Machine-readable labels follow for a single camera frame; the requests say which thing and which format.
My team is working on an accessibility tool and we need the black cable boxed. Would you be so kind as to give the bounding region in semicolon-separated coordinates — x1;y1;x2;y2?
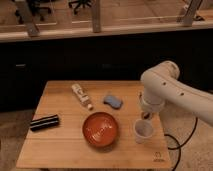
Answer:
164;117;198;171

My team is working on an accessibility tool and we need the white tube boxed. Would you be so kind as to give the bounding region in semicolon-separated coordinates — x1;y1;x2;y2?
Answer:
71;84;93;110

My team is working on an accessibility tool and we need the black striped cylinder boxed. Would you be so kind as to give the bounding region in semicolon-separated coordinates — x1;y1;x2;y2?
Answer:
30;115;59;132

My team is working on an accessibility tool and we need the black office chair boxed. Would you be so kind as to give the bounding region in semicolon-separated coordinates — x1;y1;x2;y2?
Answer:
68;0;91;15
11;0;52;24

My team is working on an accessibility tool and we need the blue sponge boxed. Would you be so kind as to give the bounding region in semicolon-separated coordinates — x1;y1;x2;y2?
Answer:
103;95;123;109

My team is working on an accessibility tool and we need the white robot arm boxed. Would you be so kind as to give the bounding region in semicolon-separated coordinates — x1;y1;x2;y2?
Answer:
140;61;213;127

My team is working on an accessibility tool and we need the red orange bowl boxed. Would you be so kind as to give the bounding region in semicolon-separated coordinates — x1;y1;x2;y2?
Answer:
82;112;119;148

